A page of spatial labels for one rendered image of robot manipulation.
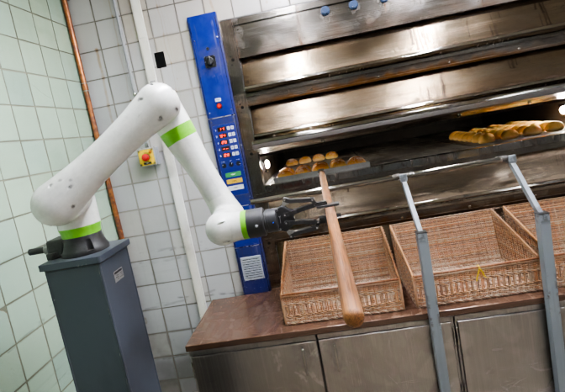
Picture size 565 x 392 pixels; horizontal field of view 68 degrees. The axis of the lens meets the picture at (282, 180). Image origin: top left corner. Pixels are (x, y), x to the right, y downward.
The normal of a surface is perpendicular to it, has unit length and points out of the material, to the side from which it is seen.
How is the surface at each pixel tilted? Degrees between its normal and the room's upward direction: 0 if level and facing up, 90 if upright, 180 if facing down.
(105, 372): 90
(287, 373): 90
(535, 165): 70
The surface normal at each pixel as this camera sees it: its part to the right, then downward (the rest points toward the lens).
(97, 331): -0.10, 0.14
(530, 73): -0.14, -0.22
